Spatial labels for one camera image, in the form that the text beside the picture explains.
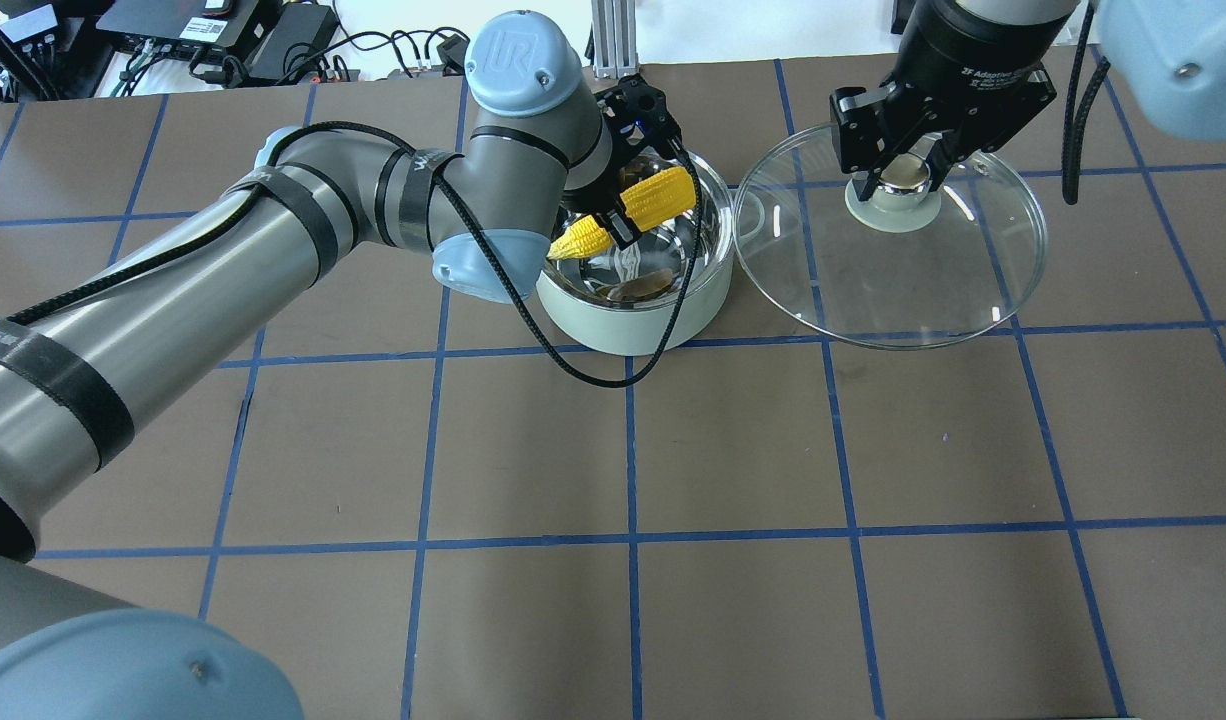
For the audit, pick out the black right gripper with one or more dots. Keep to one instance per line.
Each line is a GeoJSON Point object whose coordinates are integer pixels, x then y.
{"type": "Point", "coordinates": [976, 68]}

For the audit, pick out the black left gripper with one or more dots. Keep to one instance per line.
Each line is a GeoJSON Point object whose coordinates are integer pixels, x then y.
{"type": "Point", "coordinates": [590, 190]}

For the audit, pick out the yellow corn cob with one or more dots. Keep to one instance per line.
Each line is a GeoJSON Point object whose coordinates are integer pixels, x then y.
{"type": "Point", "coordinates": [648, 203]}

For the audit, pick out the glass pot lid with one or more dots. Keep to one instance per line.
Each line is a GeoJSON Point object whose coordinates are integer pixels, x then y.
{"type": "Point", "coordinates": [918, 265]}

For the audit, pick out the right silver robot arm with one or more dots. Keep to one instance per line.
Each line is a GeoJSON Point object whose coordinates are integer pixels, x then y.
{"type": "Point", "coordinates": [1173, 55]}

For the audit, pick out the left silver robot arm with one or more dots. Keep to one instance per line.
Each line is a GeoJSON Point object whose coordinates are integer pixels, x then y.
{"type": "Point", "coordinates": [83, 373]}

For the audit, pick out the pale green cooking pot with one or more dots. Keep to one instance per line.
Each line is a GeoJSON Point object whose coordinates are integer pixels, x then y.
{"type": "Point", "coordinates": [620, 301]}

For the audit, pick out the black power brick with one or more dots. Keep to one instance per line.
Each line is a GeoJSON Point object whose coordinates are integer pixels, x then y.
{"type": "Point", "coordinates": [301, 30]}

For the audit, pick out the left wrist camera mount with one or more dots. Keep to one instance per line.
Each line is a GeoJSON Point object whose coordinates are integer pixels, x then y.
{"type": "Point", "coordinates": [639, 119]}

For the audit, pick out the aluminium frame post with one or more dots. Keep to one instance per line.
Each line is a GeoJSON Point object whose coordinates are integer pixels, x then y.
{"type": "Point", "coordinates": [613, 39]}

